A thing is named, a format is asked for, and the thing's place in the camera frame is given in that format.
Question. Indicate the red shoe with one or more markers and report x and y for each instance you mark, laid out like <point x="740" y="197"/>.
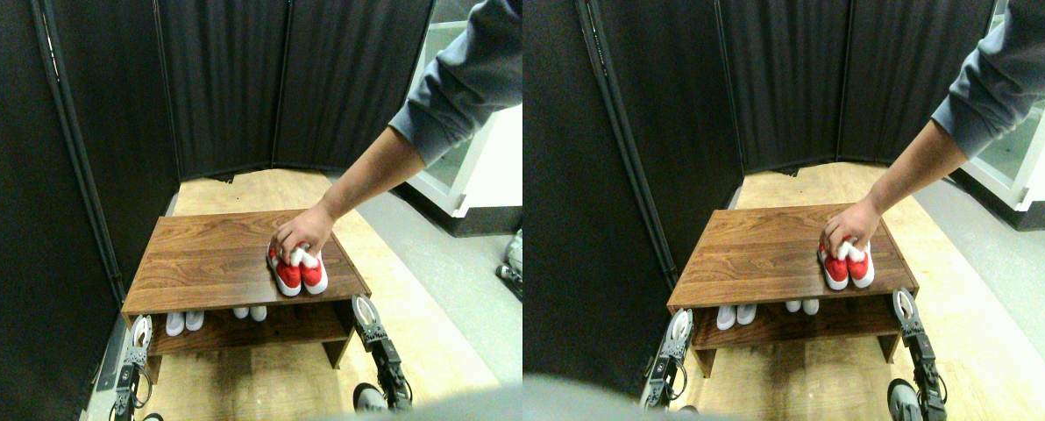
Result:
<point x="862" y="267"/>
<point x="314" y="274"/>
<point x="835" y="270"/>
<point x="287" y="276"/>

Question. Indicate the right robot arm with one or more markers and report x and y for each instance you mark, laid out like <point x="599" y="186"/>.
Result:
<point x="395" y="390"/>
<point x="930" y="390"/>

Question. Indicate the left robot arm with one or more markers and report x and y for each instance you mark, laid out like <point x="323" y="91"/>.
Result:
<point x="661" y="396"/>
<point x="126" y="403"/>

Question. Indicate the person's hand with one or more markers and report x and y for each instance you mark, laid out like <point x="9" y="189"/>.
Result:
<point x="305" y="228"/>
<point x="851" y="224"/>

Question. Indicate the brown shoe rack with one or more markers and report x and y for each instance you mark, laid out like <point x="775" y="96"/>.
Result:
<point x="755" y="254"/>
<point x="207" y="259"/>

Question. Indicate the black curtain stand pole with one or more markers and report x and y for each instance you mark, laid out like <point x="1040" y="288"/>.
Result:
<point x="80" y="149"/>
<point x="623" y="145"/>

